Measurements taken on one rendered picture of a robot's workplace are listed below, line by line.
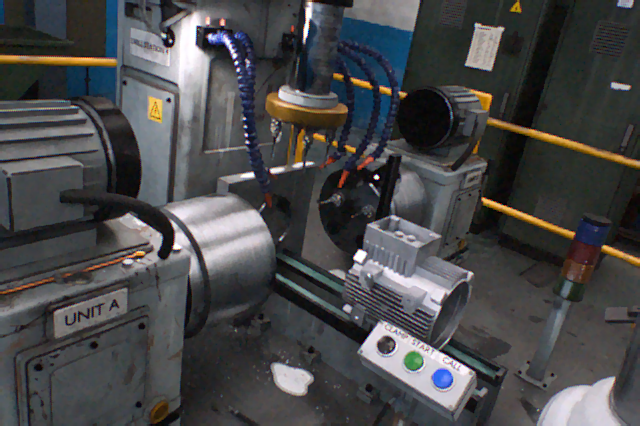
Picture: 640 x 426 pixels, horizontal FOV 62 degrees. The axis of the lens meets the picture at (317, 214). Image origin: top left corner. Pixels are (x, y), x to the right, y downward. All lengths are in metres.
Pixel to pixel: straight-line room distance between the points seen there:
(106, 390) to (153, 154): 0.64
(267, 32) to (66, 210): 0.75
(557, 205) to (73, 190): 3.72
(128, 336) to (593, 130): 3.57
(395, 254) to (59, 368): 0.61
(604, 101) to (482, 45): 0.95
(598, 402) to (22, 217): 0.79
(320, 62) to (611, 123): 3.05
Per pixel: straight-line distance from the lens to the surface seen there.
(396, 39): 7.01
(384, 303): 1.06
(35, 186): 0.70
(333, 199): 1.41
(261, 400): 1.12
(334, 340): 1.20
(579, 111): 4.05
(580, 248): 1.26
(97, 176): 0.77
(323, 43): 1.14
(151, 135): 1.33
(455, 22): 4.43
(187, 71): 1.21
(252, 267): 0.98
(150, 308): 0.84
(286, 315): 1.27
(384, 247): 1.07
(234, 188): 1.20
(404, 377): 0.85
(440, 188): 1.53
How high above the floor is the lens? 1.55
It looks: 22 degrees down
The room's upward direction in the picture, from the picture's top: 10 degrees clockwise
